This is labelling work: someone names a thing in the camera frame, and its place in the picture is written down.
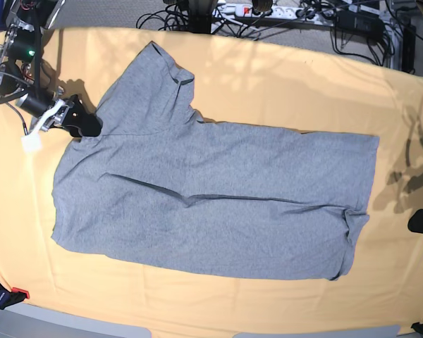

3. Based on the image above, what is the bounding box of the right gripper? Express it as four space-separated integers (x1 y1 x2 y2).
16 89 102 138

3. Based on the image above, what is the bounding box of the grey t-shirt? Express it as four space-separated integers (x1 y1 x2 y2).
52 43 379 280

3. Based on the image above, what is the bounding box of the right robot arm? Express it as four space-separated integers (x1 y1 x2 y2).
0 1 102 137

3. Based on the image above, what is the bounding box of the yellow table cloth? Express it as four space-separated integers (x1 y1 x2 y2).
0 28 423 337

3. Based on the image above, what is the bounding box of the black upright box right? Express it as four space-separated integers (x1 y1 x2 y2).
401 25 416 74

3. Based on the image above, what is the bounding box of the blue clamp with red tip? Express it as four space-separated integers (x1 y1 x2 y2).
0 283 30 310

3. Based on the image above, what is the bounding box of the black power adapter brick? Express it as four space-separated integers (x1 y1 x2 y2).
334 11 385 42

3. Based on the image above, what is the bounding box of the white power strip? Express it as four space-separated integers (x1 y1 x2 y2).
218 2 336 25

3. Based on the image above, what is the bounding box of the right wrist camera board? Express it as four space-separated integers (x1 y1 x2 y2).
20 133 42 153

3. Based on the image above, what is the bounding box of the black central post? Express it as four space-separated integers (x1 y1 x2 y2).
188 0 216 35

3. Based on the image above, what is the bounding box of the tangle of black cables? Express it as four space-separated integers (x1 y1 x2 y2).
135 0 336 38

